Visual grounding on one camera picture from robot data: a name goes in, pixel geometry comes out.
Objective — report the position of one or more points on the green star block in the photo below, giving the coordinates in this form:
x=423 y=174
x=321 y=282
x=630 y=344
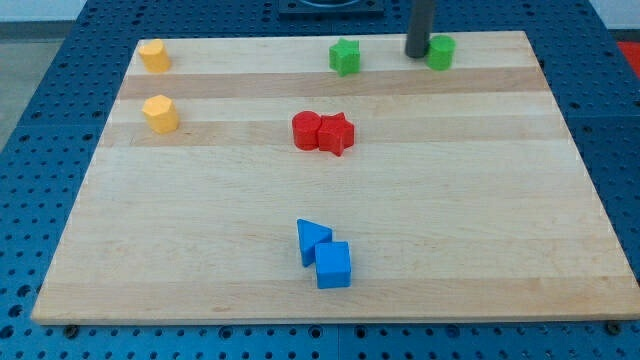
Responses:
x=344 y=57

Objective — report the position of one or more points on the wooden board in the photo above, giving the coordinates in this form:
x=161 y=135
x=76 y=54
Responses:
x=463 y=199

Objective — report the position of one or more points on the red star block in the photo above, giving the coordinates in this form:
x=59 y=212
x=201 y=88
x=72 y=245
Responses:
x=335 y=134

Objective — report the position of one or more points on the blue triangle block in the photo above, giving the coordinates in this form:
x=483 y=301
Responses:
x=309 y=235

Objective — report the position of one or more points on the red cylinder block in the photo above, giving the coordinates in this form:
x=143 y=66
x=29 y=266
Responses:
x=305 y=126

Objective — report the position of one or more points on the blue cube block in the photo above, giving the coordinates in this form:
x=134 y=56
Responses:
x=333 y=265

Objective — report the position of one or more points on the yellow hexagon block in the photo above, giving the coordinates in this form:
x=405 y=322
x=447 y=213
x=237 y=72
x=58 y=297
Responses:
x=161 y=114

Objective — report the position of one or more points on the green cylinder block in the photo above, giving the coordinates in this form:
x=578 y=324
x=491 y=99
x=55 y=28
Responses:
x=441 y=52

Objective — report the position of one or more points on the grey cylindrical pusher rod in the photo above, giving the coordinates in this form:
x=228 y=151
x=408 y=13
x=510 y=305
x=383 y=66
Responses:
x=420 y=25

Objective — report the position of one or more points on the yellow pentagon block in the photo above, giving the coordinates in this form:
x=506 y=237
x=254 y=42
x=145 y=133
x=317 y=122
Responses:
x=154 y=56

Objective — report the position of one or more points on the red object at edge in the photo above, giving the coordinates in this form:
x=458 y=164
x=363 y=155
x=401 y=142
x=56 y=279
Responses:
x=631 y=52

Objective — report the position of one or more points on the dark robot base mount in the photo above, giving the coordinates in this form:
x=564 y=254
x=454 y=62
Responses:
x=294 y=8

